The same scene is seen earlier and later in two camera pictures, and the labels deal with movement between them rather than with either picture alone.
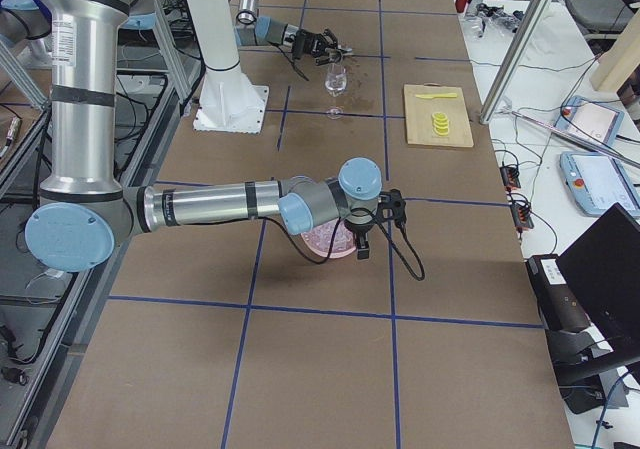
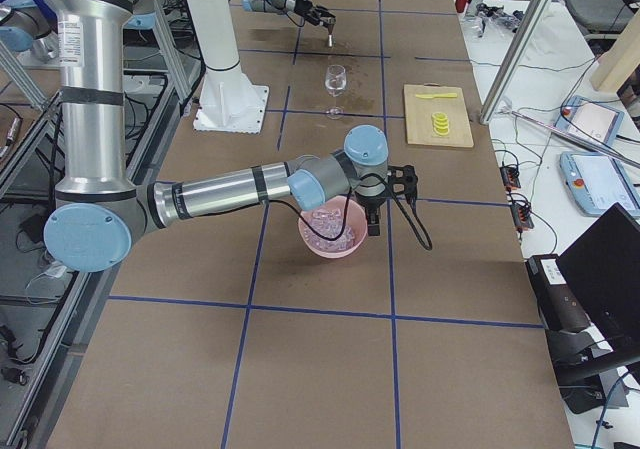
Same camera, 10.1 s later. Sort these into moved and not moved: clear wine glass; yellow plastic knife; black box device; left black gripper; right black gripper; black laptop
Moved: right black gripper; left black gripper
Not moved: black box device; black laptop; clear wine glass; yellow plastic knife
